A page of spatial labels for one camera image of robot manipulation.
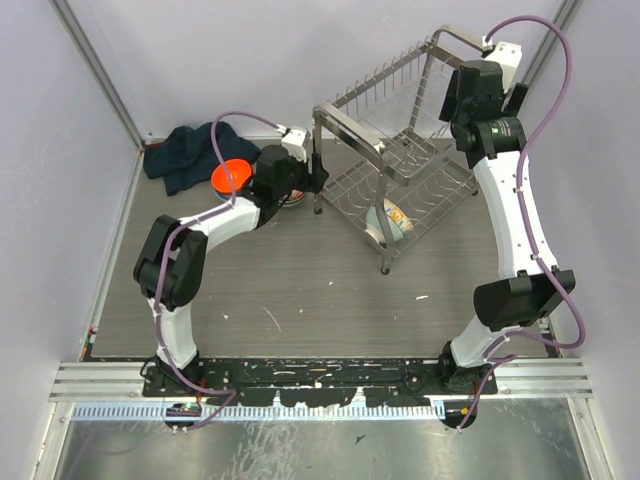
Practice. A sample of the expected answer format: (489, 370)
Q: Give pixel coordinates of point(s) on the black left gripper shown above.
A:
(316, 181)

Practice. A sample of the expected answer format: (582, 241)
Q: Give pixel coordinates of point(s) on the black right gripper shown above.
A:
(514, 103)

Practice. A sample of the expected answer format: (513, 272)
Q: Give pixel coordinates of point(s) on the blue zigzag back bowl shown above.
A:
(295, 198)

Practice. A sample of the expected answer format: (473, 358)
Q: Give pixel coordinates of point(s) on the stainless steel dish rack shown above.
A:
(388, 142)

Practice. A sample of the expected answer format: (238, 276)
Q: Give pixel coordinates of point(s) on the green grid back bowl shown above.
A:
(374, 229)

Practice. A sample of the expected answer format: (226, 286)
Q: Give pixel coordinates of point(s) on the plain orange bowl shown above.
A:
(232, 174)

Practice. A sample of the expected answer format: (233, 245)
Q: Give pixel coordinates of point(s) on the blue white floral bowl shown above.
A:
(222, 196)

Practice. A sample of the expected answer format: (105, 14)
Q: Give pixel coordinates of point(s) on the yellow orange back bowl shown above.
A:
(397, 216)

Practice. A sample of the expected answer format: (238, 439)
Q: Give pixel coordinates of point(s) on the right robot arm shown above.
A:
(485, 127)

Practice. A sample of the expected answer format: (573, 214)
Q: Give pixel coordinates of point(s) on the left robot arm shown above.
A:
(170, 267)

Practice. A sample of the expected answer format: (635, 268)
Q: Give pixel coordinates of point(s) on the dark blue crumpled cloth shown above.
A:
(187, 158)

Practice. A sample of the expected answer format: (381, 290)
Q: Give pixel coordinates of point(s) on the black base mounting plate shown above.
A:
(313, 382)

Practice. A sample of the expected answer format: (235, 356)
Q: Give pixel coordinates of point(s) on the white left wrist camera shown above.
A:
(294, 140)

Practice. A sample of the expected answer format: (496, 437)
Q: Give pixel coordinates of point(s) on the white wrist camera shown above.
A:
(507, 55)
(294, 140)

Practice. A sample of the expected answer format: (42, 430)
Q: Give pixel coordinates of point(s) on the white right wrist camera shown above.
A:
(507, 55)

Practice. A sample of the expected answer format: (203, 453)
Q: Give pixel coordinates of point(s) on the aluminium frame rail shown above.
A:
(520, 378)

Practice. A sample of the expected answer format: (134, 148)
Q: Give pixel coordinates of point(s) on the slotted cable duct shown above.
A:
(190, 411)

